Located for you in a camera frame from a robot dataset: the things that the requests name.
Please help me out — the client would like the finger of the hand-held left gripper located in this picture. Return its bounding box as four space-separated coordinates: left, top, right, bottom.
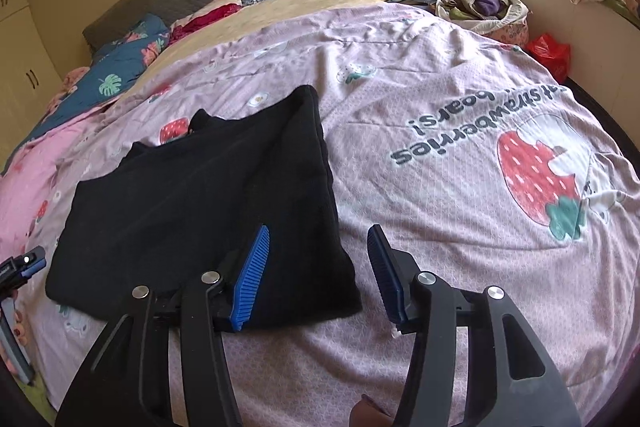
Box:
11 246 47 281

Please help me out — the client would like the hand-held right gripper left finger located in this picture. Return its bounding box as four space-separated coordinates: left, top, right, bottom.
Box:
55 224 271 427

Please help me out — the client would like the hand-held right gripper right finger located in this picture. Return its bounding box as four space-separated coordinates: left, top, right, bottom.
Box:
366 224 583 427

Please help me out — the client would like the black sweater with orange patches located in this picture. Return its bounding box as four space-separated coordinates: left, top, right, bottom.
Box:
45 85 363 330

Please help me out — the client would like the white basket with clothes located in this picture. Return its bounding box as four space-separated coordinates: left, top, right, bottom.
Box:
435 0 531 52

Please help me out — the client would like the person's left hand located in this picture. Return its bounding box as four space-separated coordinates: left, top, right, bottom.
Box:
11 289 31 347

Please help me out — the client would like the person's right hand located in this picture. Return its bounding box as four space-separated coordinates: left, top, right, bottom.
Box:
350 394 396 427

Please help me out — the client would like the pink quilt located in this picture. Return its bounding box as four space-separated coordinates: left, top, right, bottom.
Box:
0 107 116 258

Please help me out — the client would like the pink strawberry printed bed sheet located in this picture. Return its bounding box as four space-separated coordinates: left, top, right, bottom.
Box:
15 0 640 427

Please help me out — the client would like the blue floral quilt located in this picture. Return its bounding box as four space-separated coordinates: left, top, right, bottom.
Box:
0 14 171 172

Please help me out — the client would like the cream wardrobe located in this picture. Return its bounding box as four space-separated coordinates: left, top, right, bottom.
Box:
0 0 63 108

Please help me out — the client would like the red and cream pillow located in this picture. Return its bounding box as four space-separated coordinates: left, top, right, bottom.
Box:
167 0 243 45

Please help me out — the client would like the beige blanket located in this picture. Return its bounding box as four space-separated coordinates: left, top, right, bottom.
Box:
120 0 391 102

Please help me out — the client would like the red plastic bag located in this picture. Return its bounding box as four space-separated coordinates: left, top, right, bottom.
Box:
525 33 572 80

